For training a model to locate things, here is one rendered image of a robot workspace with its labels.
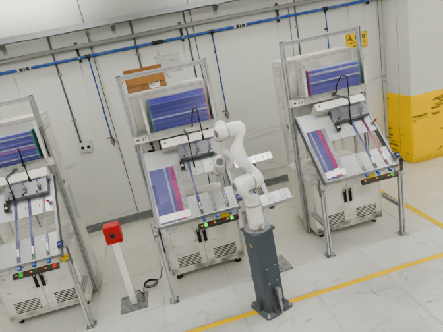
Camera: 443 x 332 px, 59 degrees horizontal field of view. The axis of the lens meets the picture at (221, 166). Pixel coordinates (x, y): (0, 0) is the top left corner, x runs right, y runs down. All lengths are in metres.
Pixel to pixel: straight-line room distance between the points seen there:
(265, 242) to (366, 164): 1.26
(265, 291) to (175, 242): 1.00
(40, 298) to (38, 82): 2.40
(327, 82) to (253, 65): 1.54
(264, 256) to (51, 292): 1.95
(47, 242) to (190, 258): 1.23
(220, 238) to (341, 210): 1.21
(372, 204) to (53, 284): 3.05
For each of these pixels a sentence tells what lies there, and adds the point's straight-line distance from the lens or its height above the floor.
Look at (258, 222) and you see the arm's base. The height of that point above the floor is 0.77.
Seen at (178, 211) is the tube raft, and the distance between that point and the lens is 3.22.
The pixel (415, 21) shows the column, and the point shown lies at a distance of 5.43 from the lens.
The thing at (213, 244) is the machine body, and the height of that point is 0.26.
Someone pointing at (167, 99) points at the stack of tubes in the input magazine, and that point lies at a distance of 3.38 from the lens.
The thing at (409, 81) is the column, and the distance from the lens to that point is 5.47.
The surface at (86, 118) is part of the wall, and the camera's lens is 4.96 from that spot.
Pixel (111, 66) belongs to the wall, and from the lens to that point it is 4.87.
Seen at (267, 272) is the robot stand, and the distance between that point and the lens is 2.99.
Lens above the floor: 2.06
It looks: 18 degrees down
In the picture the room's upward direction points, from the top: 12 degrees counter-clockwise
